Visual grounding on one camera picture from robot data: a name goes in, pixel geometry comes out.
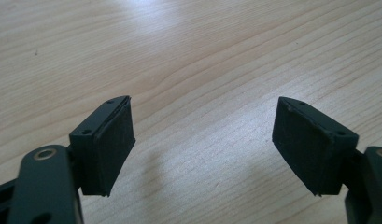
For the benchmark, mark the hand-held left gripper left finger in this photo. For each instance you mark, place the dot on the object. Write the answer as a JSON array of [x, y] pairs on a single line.
[[104, 146]]

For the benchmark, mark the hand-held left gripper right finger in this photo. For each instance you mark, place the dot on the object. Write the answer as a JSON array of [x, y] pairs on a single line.
[[310, 146]]

